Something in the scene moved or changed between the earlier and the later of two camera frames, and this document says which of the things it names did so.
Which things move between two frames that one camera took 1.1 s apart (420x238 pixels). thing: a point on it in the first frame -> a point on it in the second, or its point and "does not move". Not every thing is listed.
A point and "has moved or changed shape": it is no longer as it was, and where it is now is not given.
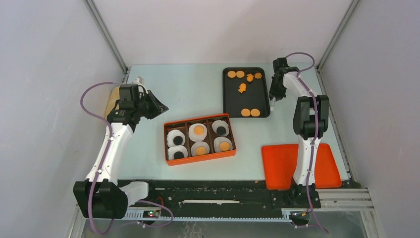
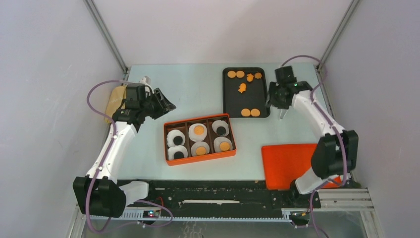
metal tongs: [272, 103] has moved or changed shape
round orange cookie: [224, 146] does not move
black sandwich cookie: [178, 140] does not move
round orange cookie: [198, 130] does not move
